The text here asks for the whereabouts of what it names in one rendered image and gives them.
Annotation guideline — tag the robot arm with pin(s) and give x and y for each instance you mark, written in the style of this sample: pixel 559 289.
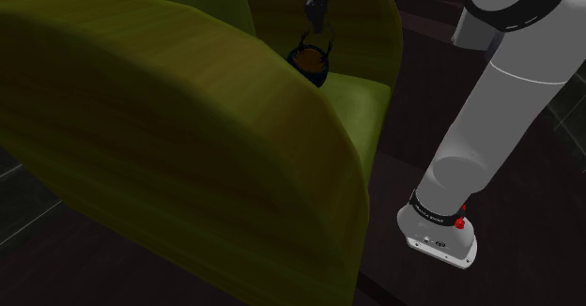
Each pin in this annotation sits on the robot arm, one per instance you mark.
pixel 494 126

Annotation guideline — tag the dark bowl with brown inside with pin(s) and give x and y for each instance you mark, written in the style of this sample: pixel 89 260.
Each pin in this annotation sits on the dark bowl with brown inside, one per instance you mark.
pixel 311 62

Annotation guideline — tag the green sofa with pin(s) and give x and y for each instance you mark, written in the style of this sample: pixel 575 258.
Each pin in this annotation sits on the green sofa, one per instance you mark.
pixel 160 136

